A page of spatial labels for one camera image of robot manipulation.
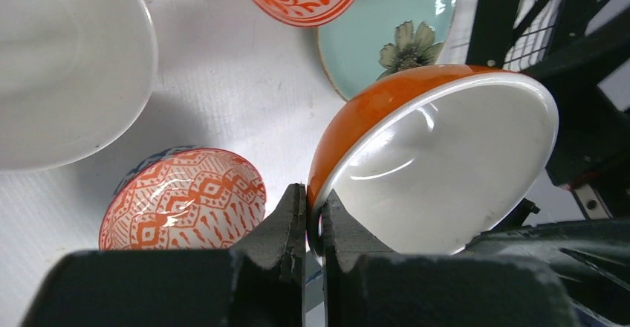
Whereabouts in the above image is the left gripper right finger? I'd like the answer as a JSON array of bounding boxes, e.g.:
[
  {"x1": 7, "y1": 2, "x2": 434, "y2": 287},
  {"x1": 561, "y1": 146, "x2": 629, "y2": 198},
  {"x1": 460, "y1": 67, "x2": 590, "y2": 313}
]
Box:
[{"x1": 321, "y1": 192, "x2": 579, "y2": 326}]

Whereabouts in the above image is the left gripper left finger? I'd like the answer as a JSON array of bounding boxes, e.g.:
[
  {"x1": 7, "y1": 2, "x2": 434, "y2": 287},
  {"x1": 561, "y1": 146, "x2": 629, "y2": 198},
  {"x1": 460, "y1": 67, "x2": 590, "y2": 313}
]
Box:
[{"x1": 22, "y1": 184, "x2": 306, "y2": 326}]

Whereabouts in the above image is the orange bowl white inside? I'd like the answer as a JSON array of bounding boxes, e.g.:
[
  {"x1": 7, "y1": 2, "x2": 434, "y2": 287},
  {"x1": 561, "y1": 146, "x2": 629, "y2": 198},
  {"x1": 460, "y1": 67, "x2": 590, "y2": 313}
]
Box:
[{"x1": 306, "y1": 64, "x2": 559, "y2": 259}]

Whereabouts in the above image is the teal flower plate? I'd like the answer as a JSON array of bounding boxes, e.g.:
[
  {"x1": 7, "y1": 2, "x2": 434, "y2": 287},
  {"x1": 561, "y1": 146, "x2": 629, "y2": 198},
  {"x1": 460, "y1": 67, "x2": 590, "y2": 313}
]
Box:
[{"x1": 315, "y1": 0, "x2": 457, "y2": 100}]

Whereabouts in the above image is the plain white bowl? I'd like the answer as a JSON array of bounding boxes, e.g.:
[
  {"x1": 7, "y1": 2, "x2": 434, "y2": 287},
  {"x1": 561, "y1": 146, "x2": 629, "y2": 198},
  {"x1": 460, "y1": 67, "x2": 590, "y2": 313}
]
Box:
[{"x1": 1, "y1": 0, "x2": 158, "y2": 172}]

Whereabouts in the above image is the black wire dish rack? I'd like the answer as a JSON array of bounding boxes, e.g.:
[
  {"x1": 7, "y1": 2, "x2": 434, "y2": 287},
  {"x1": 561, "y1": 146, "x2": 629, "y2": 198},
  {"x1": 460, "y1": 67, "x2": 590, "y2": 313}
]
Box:
[{"x1": 466, "y1": 0, "x2": 629, "y2": 84}]

